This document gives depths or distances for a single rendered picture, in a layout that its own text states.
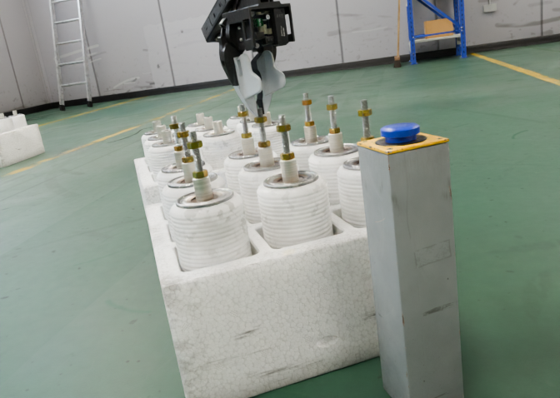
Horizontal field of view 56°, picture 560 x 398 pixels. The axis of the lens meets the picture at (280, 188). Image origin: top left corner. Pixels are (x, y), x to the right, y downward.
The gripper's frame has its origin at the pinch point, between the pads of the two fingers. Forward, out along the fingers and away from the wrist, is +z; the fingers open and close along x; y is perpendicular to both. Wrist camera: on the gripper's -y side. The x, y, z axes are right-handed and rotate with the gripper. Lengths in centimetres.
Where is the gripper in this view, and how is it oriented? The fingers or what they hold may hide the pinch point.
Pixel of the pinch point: (256, 106)
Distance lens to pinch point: 80.9
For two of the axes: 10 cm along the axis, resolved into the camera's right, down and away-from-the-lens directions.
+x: 7.9, -2.7, 5.5
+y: 5.9, 1.3, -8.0
